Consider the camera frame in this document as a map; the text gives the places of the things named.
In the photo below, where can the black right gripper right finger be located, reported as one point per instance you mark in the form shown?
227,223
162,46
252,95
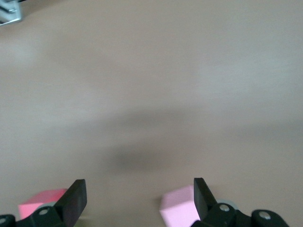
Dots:
206,208

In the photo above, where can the silver metal bracket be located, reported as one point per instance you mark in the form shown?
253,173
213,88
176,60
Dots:
9,14

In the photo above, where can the red foam cube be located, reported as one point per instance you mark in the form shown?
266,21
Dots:
38,201

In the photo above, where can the pink foam cube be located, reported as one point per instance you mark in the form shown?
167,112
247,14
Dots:
177,205

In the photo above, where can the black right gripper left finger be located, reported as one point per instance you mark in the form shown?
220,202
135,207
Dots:
68,208

